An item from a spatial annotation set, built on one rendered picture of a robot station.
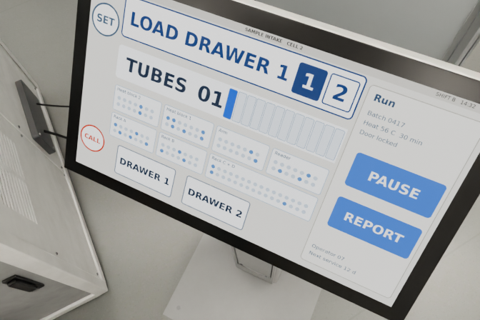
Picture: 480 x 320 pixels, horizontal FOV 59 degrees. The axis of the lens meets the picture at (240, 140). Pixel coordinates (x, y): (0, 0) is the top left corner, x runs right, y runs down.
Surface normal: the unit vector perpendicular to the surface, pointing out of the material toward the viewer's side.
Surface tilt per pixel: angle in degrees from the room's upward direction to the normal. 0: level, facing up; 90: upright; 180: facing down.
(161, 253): 0
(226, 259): 0
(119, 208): 0
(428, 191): 50
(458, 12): 90
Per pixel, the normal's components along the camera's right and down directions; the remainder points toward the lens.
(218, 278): -0.06, -0.41
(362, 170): -0.35, 0.33
